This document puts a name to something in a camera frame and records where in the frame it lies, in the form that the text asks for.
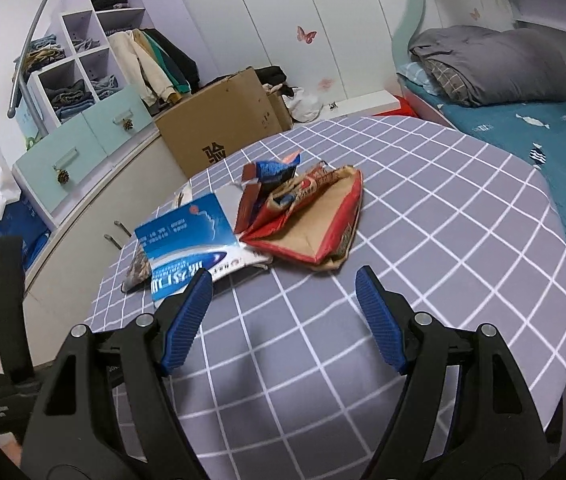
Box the blue white booklet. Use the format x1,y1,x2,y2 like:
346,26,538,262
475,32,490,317
135,183,273,304

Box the brown paper bag with handle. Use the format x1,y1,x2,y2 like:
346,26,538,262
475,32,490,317
240,165,363,271

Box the red white snack wrapper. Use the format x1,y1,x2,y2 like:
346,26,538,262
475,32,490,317
266,162,337,212

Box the blue snack wrapper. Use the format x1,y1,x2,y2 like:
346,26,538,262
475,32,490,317
255,152,301,184

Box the cream low cabinet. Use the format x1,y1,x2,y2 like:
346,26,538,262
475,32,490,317
24,132,186,364

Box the grey checked tablecloth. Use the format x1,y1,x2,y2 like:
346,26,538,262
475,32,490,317
84,115,566,480

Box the blue plastic bag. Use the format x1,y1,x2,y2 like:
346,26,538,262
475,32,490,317
0,195,51,271

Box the mint drawer unit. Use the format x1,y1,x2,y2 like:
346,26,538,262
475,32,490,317
14,81,153,230

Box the brown cardboard box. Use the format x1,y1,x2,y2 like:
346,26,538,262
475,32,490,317
155,67,292,178

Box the red storage box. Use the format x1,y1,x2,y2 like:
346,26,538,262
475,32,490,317
375,96,420,118

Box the white plastic bag on floor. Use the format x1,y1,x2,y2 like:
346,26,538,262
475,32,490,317
283,87,323,124

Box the hanging clothes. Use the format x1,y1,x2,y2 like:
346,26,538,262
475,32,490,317
108,28,200,107

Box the white shelf unit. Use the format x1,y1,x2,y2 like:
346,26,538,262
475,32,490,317
7,0,154,140

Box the grey folded quilt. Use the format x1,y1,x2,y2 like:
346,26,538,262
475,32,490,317
409,25,566,107

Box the metal curved handrail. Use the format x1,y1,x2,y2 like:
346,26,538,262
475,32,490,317
6,0,72,120

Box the teal bed frame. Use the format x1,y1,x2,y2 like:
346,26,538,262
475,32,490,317
391,0,448,126

